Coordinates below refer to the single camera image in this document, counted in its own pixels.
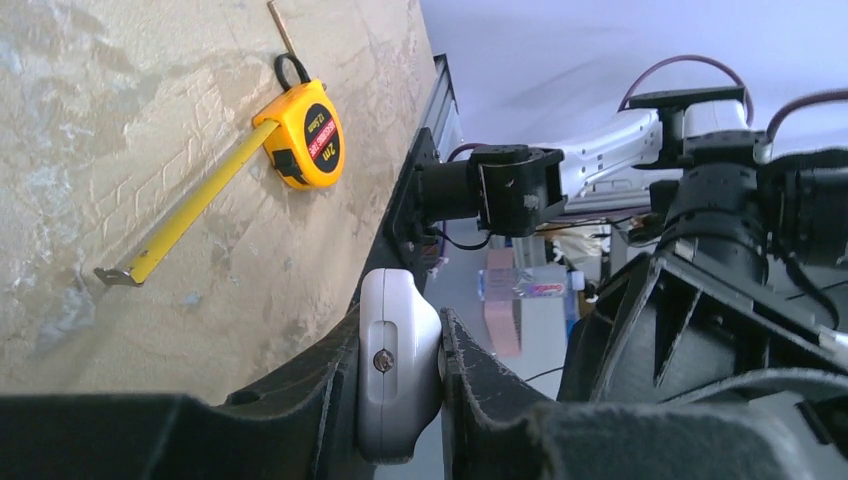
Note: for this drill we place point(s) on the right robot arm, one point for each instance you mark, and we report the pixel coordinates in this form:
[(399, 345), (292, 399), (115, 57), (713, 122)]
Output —
[(762, 217)]

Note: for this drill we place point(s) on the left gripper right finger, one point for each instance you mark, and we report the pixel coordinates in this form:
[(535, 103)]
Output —
[(495, 426)]

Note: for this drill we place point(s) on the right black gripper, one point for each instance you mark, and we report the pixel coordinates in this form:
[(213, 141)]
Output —
[(668, 330)]

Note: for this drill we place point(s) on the white remote control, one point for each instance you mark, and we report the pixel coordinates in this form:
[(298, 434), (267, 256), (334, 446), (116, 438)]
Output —
[(399, 385)]

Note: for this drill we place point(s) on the large hex key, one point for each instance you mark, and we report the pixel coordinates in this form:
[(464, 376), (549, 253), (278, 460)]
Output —
[(281, 27)]

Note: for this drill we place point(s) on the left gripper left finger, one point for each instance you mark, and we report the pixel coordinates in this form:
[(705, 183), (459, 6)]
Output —
[(297, 422)]

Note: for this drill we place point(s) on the yellow tape measure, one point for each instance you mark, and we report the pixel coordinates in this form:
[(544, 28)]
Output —
[(302, 135)]

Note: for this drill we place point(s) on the pink box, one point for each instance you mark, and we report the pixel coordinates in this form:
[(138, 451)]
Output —
[(501, 317)]

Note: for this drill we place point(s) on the plastic water bottle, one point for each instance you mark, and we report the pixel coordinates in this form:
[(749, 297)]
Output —
[(547, 281)]

